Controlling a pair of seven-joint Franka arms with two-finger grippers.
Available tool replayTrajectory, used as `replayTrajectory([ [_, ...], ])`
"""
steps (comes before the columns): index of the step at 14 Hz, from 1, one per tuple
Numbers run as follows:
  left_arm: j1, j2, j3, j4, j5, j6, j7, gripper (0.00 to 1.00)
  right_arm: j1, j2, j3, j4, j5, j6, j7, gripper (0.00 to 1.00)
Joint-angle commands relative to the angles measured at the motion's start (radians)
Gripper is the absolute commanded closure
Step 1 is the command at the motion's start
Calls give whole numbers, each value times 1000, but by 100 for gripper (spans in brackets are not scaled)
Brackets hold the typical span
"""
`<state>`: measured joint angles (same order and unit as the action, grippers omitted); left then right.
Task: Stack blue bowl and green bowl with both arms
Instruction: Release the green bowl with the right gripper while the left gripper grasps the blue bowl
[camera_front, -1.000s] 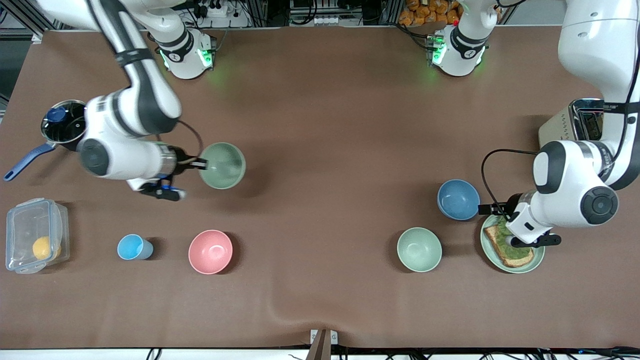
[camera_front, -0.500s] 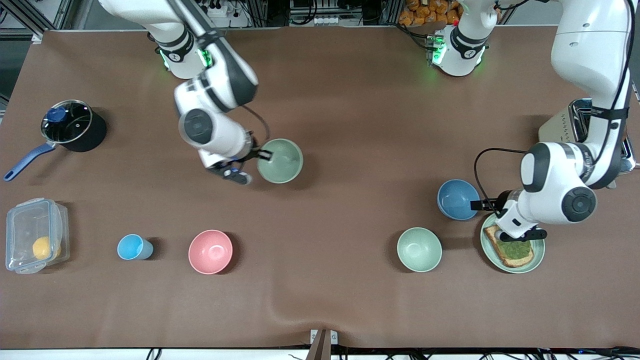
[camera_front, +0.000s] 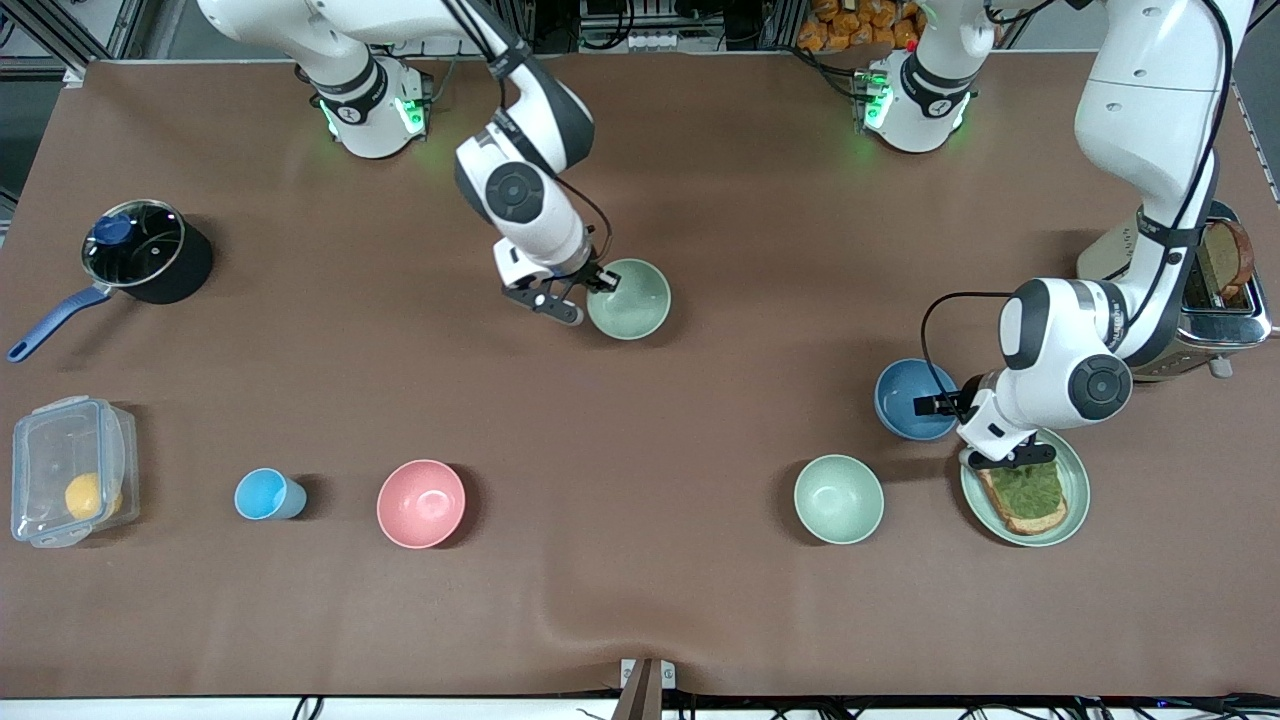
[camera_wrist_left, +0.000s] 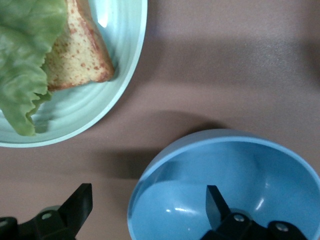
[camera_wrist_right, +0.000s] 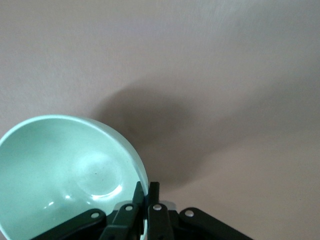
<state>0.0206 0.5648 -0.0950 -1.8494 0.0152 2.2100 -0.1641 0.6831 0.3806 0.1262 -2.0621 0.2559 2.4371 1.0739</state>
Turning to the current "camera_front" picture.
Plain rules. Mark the brown vertical pole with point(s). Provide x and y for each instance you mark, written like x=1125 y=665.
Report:
x=640 y=702

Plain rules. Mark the glass lid with blue knob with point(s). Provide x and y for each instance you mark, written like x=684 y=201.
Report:
x=150 y=255

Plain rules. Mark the yellow round fruit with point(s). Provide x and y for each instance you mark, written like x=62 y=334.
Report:
x=88 y=497

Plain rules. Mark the green lettuce leaf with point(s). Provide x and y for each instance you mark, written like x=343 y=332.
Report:
x=1025 y=490

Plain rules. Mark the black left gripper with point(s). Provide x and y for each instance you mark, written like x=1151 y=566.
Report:
x=966 y=399

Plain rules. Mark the pink bowl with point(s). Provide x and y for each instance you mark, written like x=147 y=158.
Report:
x=420 y=505

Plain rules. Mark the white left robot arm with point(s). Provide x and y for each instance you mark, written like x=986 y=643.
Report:
x=1140 y=130

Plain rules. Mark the metal bracket plate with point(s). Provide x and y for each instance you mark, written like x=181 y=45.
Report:
x=630 y=675

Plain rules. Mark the metal corner bracket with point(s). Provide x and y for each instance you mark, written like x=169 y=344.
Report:
x=75 y=75

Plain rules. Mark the brown bread slice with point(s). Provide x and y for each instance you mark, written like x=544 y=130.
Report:
x=1030 y=522
x=1225 y=258

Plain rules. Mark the pale green bowl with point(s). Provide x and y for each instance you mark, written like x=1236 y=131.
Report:
x=635 y=305
x=838 y=500

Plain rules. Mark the light blue cup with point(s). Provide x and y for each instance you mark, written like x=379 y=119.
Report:
x=262 y=495

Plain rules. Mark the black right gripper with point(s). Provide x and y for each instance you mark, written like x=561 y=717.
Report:
x=588 y=272

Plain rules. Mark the clear plastic food container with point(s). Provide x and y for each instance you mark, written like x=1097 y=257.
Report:
x=45 y=450

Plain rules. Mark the pale green plate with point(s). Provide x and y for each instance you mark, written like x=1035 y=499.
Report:
x=1075 y=500

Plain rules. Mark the blue bowl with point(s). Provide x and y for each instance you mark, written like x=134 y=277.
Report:
x=900 y=385

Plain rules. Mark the bag of orange snacks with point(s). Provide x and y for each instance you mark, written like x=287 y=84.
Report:
x=860 y=25

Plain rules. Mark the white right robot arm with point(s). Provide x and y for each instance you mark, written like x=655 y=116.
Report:
x=370 y=120

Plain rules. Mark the brown table cover sheet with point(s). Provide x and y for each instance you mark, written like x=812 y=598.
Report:
x=700 y=200

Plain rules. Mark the silver toaster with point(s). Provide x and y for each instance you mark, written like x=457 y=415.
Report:
x=1200 y=335

